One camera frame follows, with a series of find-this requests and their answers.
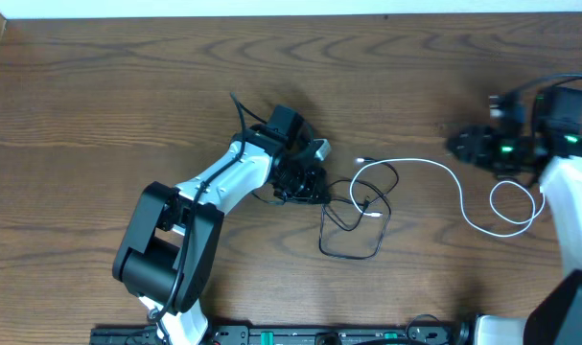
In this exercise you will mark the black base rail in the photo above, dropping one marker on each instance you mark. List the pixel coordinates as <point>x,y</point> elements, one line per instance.
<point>424,329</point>

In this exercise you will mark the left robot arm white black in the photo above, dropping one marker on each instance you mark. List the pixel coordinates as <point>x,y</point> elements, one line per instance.
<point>166,255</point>

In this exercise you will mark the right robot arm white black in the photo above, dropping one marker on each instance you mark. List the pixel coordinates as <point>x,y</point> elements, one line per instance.
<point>548,145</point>

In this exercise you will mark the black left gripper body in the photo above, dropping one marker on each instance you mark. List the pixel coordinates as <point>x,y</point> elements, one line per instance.
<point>302,182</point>

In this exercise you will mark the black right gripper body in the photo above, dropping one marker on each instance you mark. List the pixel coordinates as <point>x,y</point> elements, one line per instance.
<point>470,148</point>

